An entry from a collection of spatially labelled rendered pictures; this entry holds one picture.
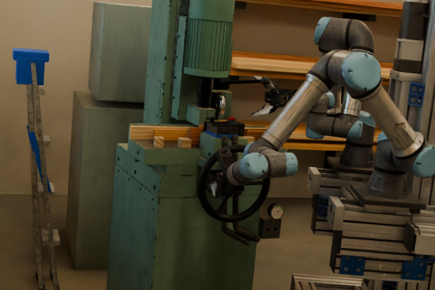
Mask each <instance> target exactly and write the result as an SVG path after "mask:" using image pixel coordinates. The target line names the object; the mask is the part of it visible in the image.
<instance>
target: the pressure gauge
mask: <svg viewBox="0 0 435 290"><path fill-rule="evenodd" d="M278 211H279V212H278ZM284 212H285V210H284V207H283V206H282V205H280V204H278V203H272V204H271V205H270V206H269V208H268V215H269V216H270V217H271V222H272V223H274V222H275V220H276V219H280V218H282V216H283V215H284Z"/></svg>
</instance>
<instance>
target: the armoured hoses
mask: <svg viewBox="0 0 435 290"><path fill-rule="evenodd" d="M238 142H239V140H238V136H237V135H233V136H232V145H235V144H238ZM228 143H229V136H228V135H222V148H224V147H226V146H228ZM232 156H233V158H234V160H235V161H236V162H237V161H238V152H236V153H232ZM232 198H233V200H232V202H233V203H232V204H233V205H232V207H233V208H232V209H233V211H232V212H233V213H232V215H234V214H239V208H238V207H239V203H238V202H239V196H236V197H235V196H233V197H232ZM221 213H222V214H226V215H227V202H226V203H225V205H224V207H223V209H222V210H221ZM233 228H234V230H235V231H233V230H230V229H229V228H228V227H227V223H225V222H221V229H222V231H223V232H224V233H225V234H227V235H228V236H230V237H232V238H234V239H236V240H238V241H240V242H242V243H244V244H246V245H250V244H251V240H253V241H255V242H259V241H260V239H261V238H260V237H259V236H258V235H256V234H253V233H251V232H249V231H247V230H245V229H243V228H241V227H240V226H239V221H238V222H234V223H233ZM250 239H251V240H250Z"/></svg>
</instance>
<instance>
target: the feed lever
mask: <svg viewBox="0 0 435 290"><path fill-rule="evenodd" d="M258 83H262V85H269V83H270V79H269V77H267V76H264V77H263V78H262V79H261V80H236V81H230V79H229V77H226V78H215V79H214V87H215V89H216V90H227V89H228V88H229V86H230V84H258Z"/></svg>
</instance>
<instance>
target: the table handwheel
mask: <svg viewBox="0 0 435 290"><path fill-rule="evenodd" d="M245 147H246V145H241V144H235V145H230V146H226V147H224V148H229V150H230V152H231V153H236V152H241V153H243V152H244V149H245ZM217 161H218V158H217V157H216V152H215V153H214V154H213V155H212V156H211V157H210V158H209V159H208V160H207V161H206V163H205V164H204V166H203V167H202V169H201V172H200V174H199V179H198V182H197V193H198V198H199V201H200V203H201V206H202V207H203V209H204V210H205V212H206V213H207V214H208V215H209V216H211V217H212V218H214V219H216V220H218V221H222V222H225V223H234V222H238V221H242V220H244V219H247V218H248V217H250V216H252V215H253V214H254V213H255V212H256V211H257V210H258V209H259V208H260V207H261V206H262V205H263V202H264V201H265V199H266V197H267V194H268V192H269V188H270V183H271V178H269V179H263V180H262V181H251V182H249V183H247V184H245V185H244V186H249V185H262V189H261V192H260V194H259V196H258V198H257V200H256V201H255V202H254V203H253V205H252V206H250V207H249V208H248V209H246V210H245V211H243V212H241V213H239V214H234V215H226V214H221V213H220V212H221V210H222V209H223V207H224V205H225V203H226V202H227V200H228V199H229V197H228V196H224V198H223V200H222V202H221V203H220V205H219V206H218V208H217V210H214V209H213V208H212V207H211V205H210V203H209V202H208V200H207V198H206V192H205V184H206V179H207V176H208V173H209V171H210V169H211V168H212V167H213V165H214V164H215V163H216V162H217ZM218 172H221V170H211V172H210V173H211V175H214V174H215V173H218Z"/></svg>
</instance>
